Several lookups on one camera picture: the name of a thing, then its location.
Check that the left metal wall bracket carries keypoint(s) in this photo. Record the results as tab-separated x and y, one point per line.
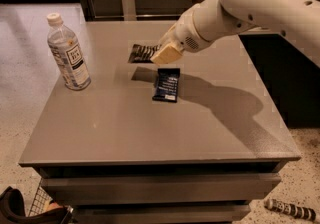
129	10

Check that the grey drawer cabinet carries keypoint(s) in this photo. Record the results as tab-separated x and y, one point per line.
117	156

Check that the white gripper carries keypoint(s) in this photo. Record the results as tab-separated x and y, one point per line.
184	38

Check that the black rxbar chocolate bar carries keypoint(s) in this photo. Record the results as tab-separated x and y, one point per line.
142	53

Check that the snack bar on floor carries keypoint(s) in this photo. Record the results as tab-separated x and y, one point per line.
297	212

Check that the clear plastic water bottle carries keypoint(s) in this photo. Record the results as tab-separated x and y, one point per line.
66	50

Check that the black chair with wire basket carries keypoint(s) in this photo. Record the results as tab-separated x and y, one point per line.
40	209

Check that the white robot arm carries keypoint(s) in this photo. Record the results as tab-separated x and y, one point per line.
297	21

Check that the blue rxbar snack bar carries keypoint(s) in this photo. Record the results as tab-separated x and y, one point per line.
166	87

